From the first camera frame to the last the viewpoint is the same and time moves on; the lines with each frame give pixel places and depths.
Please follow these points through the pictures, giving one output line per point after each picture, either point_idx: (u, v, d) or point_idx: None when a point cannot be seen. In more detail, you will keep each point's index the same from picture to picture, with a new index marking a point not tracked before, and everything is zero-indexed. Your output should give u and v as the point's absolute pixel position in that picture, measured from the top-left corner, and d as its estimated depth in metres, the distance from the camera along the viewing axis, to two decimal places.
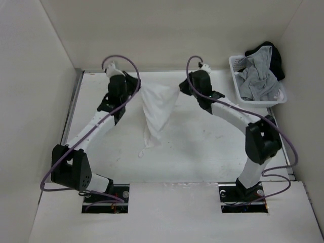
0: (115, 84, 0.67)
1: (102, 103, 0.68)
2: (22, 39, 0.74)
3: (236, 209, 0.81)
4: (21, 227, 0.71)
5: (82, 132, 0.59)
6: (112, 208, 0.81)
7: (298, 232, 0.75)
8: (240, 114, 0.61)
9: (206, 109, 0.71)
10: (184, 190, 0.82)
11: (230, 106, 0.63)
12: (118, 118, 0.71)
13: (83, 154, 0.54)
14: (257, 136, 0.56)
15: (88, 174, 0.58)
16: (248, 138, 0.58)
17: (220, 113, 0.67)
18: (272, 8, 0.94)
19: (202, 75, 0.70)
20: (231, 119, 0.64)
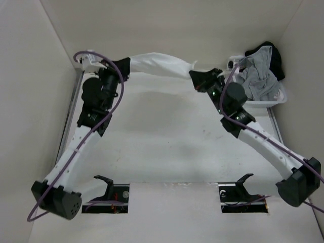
0: (88, 94, 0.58)
1: (82, 114, 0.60)
2: (22, 39, 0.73)
3: (236, 208, 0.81)
4: (21, 228, 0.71)
5: (63, 163, 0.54)
6: (112, 208, 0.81)
7: (298, 233, 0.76)
8: (279, 153, 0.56)
9: (231, 131, 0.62)
10: (183, 190, 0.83)
11: (266, 138, 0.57)
12: (104, 129, 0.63)
13: (63, 192, 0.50)
14: (302, 183, 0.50)
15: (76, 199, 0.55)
16: (287, 183, 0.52)
17: (251, 142, 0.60)
18: (272, 8, 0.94)
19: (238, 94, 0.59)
20: (264, 152, 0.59)
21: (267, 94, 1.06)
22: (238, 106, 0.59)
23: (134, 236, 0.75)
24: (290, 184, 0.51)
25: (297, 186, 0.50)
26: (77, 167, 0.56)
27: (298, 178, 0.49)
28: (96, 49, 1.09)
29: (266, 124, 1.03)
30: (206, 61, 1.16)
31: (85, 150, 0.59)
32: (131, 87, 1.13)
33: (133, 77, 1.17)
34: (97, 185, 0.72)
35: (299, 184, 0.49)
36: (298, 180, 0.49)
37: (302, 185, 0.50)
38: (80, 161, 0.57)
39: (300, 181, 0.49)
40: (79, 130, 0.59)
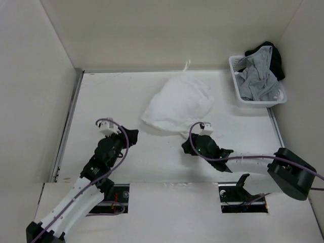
0: (100, 150, 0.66)
1: (86, 166, 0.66)
2: (22, 39, 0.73)
3: (235, 209, 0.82)
4: (21, 228, 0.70)
5: (58, 208, 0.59)
6: (112, 208, 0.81)
7: (298, 233, 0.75)
8: (255, 160, 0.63)
9: (224, 170, 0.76)
10: (184, 190, 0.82)
11: (241, 156, 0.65)
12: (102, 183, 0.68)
13: (52, 239, 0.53)
14: (285, 171, 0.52)
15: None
16: (279, 180, 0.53)
17: (238, 168, 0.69)
18: (273, 8, 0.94)
19: (207, 142, 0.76)
20: (249, 169, 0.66)
21: (267, 94, 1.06)
22: (213, 149, 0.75)
23: (134, 236, 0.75)
24: (280, 179, 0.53)
25: (283, 179, 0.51)
26: (70, 215, 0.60)
27: (278, 170, 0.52)
28: (96, 49, 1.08)
29: (266, 124, 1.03)
30: (206, 61, 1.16)
31: (81, 200, 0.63)
32: (131, 87, 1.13)
33: (133, 77, 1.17)
34: (92, 199, 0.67)
35: (283, 175, 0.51)
36: (279, 173, 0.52)
37: (287, 175, 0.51)
38: (75, 210, 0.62)
39: (282, 172, 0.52)
40: (79, 182, 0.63)
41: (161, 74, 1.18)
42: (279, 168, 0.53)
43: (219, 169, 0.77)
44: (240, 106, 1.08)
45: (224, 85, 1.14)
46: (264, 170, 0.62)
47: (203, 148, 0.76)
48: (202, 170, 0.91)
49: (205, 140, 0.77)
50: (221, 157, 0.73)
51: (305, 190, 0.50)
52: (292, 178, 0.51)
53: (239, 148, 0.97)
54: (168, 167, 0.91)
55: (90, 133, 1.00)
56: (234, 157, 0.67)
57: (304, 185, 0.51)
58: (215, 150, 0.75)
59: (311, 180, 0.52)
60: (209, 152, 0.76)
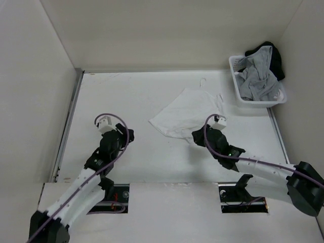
0: (108, 139, 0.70)
1: (89, 158, 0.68)
2: (22, 39, 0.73)
3: (235, 208, 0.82)
4: (21, 228, 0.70)
5: (64, 196, 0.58)
6: (112, 208, 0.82)
7: (298, 232, 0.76)
8: (272, 168, 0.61)
9: (231, 168, 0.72)
10: (184, 190, 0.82)
11: (256, 161, 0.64)
12: (104, 175, 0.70)
13: (59, 227, 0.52)
14: (304, 189, 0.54)
15: (64, 239, 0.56)
16: (295, 194, 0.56)
17: (248, 170, 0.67)
18: (273, 8, 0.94)
19: (218, 136, 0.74)
20: (260, 174, 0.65)
21: (267, 94, 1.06)
22: (223, 144, 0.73)
23: (135, 235, 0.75)
24: (297, 194, 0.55)
25: (300, 194, 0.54)
26: (74, 207, 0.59)
27: (296, 186, 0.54)
28: (96, 49, 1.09)
29: (266, 124, 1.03)
30: (206, 61, 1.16)
31: (86, 192, 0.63)
32: (131, 87, 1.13)
33: (133, 77, 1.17)
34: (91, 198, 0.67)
35: (301, 191, 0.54)
36: (297, 188, 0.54)
37: (306, 192, 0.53)
38: (80, 199, 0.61)
39: (300, 189, 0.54)
40: (83, 173, 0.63)
41: (161, 74, 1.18)
42: (298, 185, 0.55)
43: (226, 166, 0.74)
44: (240, 107, 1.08)
45: (224, 85, 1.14)
46: (279, 179, 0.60)
47: (213, 143, 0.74)
48: (202, 170, 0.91)
49: (216, 135, 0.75)
50: (231, 154, 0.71)
51: (319, 208, 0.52)
52: (310, 196, 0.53)
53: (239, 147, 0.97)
54: (168, 167, 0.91)
55: (90, 133, 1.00)
56: (247, 160, 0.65)
57: (319, 202, 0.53)
58: (226, 146, 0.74)
59: None
60: (217, 147, 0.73)
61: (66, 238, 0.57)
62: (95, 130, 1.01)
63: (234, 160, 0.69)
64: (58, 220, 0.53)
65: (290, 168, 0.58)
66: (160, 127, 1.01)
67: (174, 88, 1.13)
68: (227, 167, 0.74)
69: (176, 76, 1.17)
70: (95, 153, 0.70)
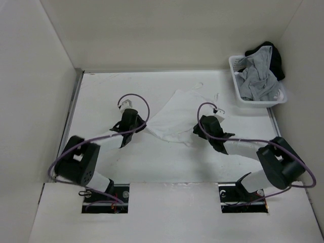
0: (128, 114, 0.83)
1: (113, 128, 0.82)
2: (22, 40, 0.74)
3: (236, 209, 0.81)
4: (21, 228, 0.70)
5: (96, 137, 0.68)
6: (112, 208, 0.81)
7: (297, 232, 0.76)
8: (250, 143, 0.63)
9: (222, 150, 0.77)
10: (184, 190, 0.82)
11: (238, 139, 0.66)
12: (124, 144, 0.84)
13: (95, 149, 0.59)
14: (272, 159, 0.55)
15: (91, 171, 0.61)
16: (265, 164, 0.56)
17: (236, 150, 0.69)
18: (272, 8, 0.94)
19: (212, 120, 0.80)
20: (244, 151, 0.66)
21: (267, 94, 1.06)
22: (214, 127, 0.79)
23: (134, 235, 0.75)
24: (266, 164, 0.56)
25: (268, 161, 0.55)
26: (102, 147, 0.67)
27: (267, 153, 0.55)
28: (96, 49, 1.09)
29: (266, 124, 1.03)
30: (206, 61, 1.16)
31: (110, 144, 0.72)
32: (132, 87, 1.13)
33: (133, 77, 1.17)
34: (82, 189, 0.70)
35: (270, 159, 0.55)
36: (267, 155, 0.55)
37: (275, 160, 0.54)
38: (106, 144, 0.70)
39: (270, 157, 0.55)
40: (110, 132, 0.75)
41: (161, 74, 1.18)
42: (267, 154, 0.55)
43: (218, 149, 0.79)
44: (240, 106, 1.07)
45: (224, 85, 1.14)
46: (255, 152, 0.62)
47: (207, 126, 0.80)
48: (203, 170, 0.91)
49: (210, 119, 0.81)
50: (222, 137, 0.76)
51: (286, 178, 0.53)
52: (278, 166, 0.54)
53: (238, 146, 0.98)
54: (168, 166, 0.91)
55: (90, 133, 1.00)
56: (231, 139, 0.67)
57: (288, 174, 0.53)
58: (217, 129, 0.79)
59: (298, 173, 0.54)
60: (210, 130, 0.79)
61: (92, 170, 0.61)
62: (95, 130, 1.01)
63: (223, 142, 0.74)
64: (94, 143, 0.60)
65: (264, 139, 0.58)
66: (156, 131, 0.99)
67: (173, 88, 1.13)
68: (217, 150, 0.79)
69: (176, 76, 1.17)
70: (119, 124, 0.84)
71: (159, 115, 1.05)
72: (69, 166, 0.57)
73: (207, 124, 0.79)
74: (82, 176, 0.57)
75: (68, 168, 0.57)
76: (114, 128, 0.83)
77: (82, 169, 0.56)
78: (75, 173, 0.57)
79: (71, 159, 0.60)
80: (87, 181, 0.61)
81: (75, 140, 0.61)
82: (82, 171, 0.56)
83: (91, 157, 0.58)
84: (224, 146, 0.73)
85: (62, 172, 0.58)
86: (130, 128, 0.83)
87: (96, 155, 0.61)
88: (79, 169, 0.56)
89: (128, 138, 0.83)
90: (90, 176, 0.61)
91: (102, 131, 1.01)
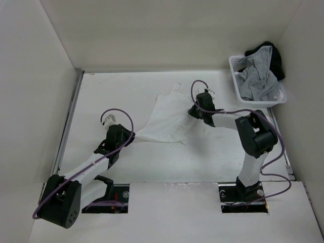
0: (112, 131, 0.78)
1: (98, 147, 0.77)
2: (22, 40, 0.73)
3: (235, 209, 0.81)
4: (21, 228, 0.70)
5: (79, 168, 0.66)
6: (112, 208, 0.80)
7: (298, 232, 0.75)
8: (232, 115, 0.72)
9: (209, 123, 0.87)
10: (184, 190, 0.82)
11: (225, 112, 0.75)
12: (112, 163, 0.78)
13: (77, 186, 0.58)
14: (248, 127, 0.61)
15: (76, 209, 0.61)
16: (241, 132, 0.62)
17: (221, 122, 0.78)
18: (272, 8, 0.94)
19: (205, 95, 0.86)
20: (227, 123, 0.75)
21: (267, 94, 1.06)
22: (206, 103, 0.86)
23: (134, 235, 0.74)
24: (242, 131, 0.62)
25: (243, 128, 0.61)
26: (87, 179, 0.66)
27: (243, 121, 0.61)
28: (96, 49, 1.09)
29: None
30: (206, 61, 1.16)
31: (95, 171, 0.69)
32: (132, 87, 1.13)
33: (133, 77, 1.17)
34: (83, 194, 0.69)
35: (245, 126, 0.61)
36: (243, 123, 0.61)
37: (249, 128, 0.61)
38: (92, 173, 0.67)
39: (246, 124, 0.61)
40: (94, 156, 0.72)
41: (160, 74, 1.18)
42: (244, 122, 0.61)
43: (206, 122, 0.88)
44: (240, 106, 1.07)
45: (224, 85, 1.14)
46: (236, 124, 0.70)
47: (199, 101, 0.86)
48: (203, 170, 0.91)
49: (203, 93, 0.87)
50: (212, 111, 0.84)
51: (258, 148, 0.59)
52: (252, 134, 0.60)
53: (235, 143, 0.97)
54: (168, 167, 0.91)
55: (90, 133, 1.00)
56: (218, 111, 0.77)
57: (260, 142, 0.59)
58: (209, 105, 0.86)
59: (270, 145, 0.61)
60: (202, 105, 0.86)
61: (78, 208, 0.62)
62: (95, 130, 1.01)
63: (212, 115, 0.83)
64: (76, 181, 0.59)
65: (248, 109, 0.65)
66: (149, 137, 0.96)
67: (173, 88, 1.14)
68: (206, 123, 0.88)
69: (176, 76, 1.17)
70: (104, 142, 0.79)
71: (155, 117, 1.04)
72: (51, 210, 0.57)
73: (200, 98, 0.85)
74: (66, 219, 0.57)
75: (51, 212, 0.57)
76: (98, 148, 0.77)
77: (66, 211, 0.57)
78: (58, 216, 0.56)
79: (53, 202, 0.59)
80: (73, 220, 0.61)
81: (56, 181, 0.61)
82: (66, 214, 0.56)
83: (74, 198, 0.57)
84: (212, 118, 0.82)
85: (45, 216, 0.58)
86: (116, 146, 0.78)
87: (79, 194, 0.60)
88: (63, 212, 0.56)
89: (115, 157, 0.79)
90: (76, 214, 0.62)
91: (102, 131, 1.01)
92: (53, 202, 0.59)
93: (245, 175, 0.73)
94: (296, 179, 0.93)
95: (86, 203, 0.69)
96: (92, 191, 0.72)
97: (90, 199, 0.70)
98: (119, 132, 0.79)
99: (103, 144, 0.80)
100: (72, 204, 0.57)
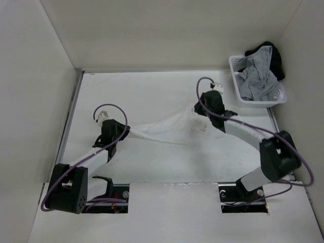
0: (107, 127, 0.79)
1: (95, 143, 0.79)
2: (22, 40, 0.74)
3: (235, 208, 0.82)
4: (21, 228, 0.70)
5: (81, 158, 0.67)
6: (112, 208, 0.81)
7: (298, 233, 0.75)
8: (253, 131, 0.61)
9: (219, 127, 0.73)
10: (184, 190, 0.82)
11: (242, 122, 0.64)
12: (111, 156, 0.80)
13: (85, 169, 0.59)
14: (273, 152, 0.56)
15: (85, 196, 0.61)
16: (264, 155, 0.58)
17: (234, 130, 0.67)
18: (272, 9, 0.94)
19: (214, 94, 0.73)
20: (243, 136, 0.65)
21: (267, 94, 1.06)
22: (214, 101, 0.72)
23: (135, 235, 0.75)
24: (266, 154, 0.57)
25: (268, 153, 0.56)
26: (91, 168, 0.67)
27: (268, 145, 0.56)
28: (96, 49, 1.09)
29: (266, 124, 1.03)
30: (206, 61, 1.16)
31: (96, 163, 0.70)
32: (131, 87, 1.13)
33: (133, 77, 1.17)
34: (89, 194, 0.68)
35: (270, 152, 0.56)
36: (269, 149, 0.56)
37: (274, 153, 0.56)
38: (94, 163, 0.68)
39: (271, 149, 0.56)
40: (93, 150, 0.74)
41: (160, 74, 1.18)
42: (270, 146, 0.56)
43: (216, 126, 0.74)
44: (240, 106, 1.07)
45: (224, 85, 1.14)
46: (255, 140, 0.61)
47: (209, 101, 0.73)
48: (202, 170, 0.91)
49: (213, 93, 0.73)
50: (223, 115, 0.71)
51: (281, 173, 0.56)
52: (276, 160, 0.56)
53: (232, 140, 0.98)
54: (167, 167, 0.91)
55: (90, 133, 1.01)
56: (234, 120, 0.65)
57: (283, 167, 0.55)
58: (219, 106, 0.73)
59: (292, 169, 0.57)
60: (212, 106, 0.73)
61: (86, 195, 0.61)
62: (95, 130, 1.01)
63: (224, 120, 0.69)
64: (81, 166, 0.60)
65: (272, 131, 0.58)
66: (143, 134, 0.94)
67: (173, 87, 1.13)
68: (215, 126, 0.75)
69: (176, 75, 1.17)
70: (100, 137, 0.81)
71: (155, 117, 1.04)
72: (59, 197, 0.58)
73: (209, 97, 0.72)
74: (76, 203, 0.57)
75: (59, 200, 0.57)
76: (95, 143, 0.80)
77: (74, 197, 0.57)
78: (67, 202, 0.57)
79: (60, 191, 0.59)
80: (82, 207, 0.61)
81: (61, 170, 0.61)
82: (75, 199, 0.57)
83: (81, 182, 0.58)
84: (224, 124, 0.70)
85: (54, 205, 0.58)
86: (112, 139, 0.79)
87: (86, 178, 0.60)
88: (72, 197, 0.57)
89: (113, 150, 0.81)
90: (85, 200, 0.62)
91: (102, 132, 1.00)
92: (61, 190, 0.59)
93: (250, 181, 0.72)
94: (296, 179, 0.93)
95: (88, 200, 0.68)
96: (94, 187, 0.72)
97: (93, 194, 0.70)
98: (114, 126, 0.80)
99: (99, 138, 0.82)
100: (80, 189, 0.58)
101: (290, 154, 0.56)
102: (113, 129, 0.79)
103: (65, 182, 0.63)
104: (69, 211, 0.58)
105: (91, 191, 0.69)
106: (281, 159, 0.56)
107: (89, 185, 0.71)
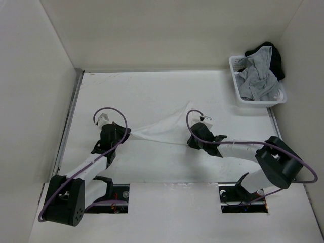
0: (106, 131, 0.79)
1: (94, 148, 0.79)
2: (22, 40, 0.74)
3: (236, 209, 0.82)
4: (21, 228, 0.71)
5: (79, 168, 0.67)
6: (112, 208, 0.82)
7: (298, 232, 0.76)
8: (245, 146, 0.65)
9: (215, 154, 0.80)
10: (184, 190, 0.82)
11: (233, 142, 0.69)
12: (109, 162, 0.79)
13: (81, 181, 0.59)
14: (271, 161, 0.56)
15: (82, 207, 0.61)
16: (265, 167, 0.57)
17: (230, 152, 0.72)
18: (272, 8, 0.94)
19: (200, 126, 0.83)
20: (239, 154, 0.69)
21: (267, 94, 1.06)
22: (201, 131, 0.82)
23: (135, 235, 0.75)
24: (266, 166, 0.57)
25: (267, 163, 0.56)
26: (89, 177, 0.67)
27: (264, 156, 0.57)
28: (96, 49, 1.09)
29: (266, 124, 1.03)
30: (206, 61, 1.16)
31: (94, 171, 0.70)
32: (131, 87, 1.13)
33: (133, 77, 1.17)
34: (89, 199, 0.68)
35: (269, 162, 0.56)
36: (265, 159, 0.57)
37: (273, 162, 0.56)
38: (92, 172, 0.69)
39: (268, 159, 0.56)
40: (92, 156, 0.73)
41: (160, 74, 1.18)
42: (266, 156, 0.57)
43: (212, 153, 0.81)
44: (240, 106, 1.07)
45: (224, 85, 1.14)
46: (251, 155, 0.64)
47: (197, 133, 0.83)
48: (202, 170, 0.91)
49: (197, 126, 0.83)
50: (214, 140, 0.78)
51: (289, 178, 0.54)
52: (278, 167, 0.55)
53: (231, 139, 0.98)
54: (167, 167, 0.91)
55: (90, 133, 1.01)
56: (226, 143, 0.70)
57: (287, 172, 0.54)
58: (207, 134, 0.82)
59: (297, 170, 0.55)
60: (202, 136, 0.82)
61: (83, 206, 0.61)
62: (95, 130, 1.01)
63: (216, 146, 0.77)
64: (78, 178, 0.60)
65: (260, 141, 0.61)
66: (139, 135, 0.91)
67: (173, 87, 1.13)
68: (212, 154, 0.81)
69: (175, 75, 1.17)
70: (99, 142, 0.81)
71: (155, 117, 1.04)
72: (56, 210, 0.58)
73: (196, 130, 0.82)
74: (73, 216, 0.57)
75: (56, 212, 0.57)
76: (95, 148, 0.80)
77: (71, 210, 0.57)
78: (64, 215, 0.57)
79: (57, 202, 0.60)
80: (79, 218, 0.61)
81: (57, 181, 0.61)
82: (72, 212, 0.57)
83: (78, 195, 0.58)
84: (218, 150, 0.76)
85: (51, 217, 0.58)
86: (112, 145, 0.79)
87: (83, 191, 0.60)
88: (69, 210, 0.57)
89: (112, 156, 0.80)
90: (82, 212, 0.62)
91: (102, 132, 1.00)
92: (58, 202, 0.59)
93: (253, 187, 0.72)
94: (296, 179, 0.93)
95: (88, 203, 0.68)
96: (94, 188, 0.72)
97: (93, 197, 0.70)
98: (113, 131, 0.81)
99: (97, 144, 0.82)
100: (77, 202, 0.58)
101: (288, 156, 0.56)
102: (112, 134, 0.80)
103: (63, 193, 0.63)
104: (66, 224, 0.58)
105: (91, 194, 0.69)
106: (282, 165, 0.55)
107: (88, 190, 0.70)
